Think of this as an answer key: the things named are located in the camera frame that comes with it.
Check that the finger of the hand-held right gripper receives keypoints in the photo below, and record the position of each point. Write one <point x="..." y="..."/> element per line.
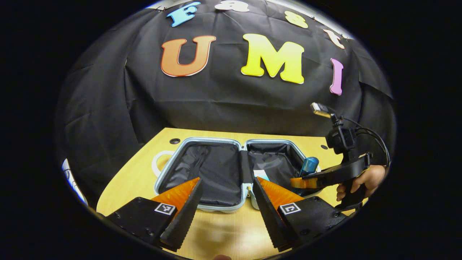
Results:
<point x="301" y="182"/>

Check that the teal blue tube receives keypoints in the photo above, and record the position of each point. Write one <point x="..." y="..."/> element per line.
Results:
<point x="309" y="166"/>

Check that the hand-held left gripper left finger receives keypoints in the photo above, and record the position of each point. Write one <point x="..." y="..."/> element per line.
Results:
<point x="187" y="213"/>

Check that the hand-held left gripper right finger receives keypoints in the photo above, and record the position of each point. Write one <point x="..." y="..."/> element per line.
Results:
<point x="269" y="216"/>

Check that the computer screen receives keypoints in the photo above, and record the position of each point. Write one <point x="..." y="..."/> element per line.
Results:
<point x="74" y="180"/>

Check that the light blue suitcase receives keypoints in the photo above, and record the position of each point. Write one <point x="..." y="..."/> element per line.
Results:
<point x="216" y="169"/>

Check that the black backdrop cloth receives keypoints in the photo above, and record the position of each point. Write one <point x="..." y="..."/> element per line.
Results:
<point x="216" y="104"/>

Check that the translucent pale blue tube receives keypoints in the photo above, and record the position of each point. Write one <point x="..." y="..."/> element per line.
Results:
<point x="260" y="175"/>

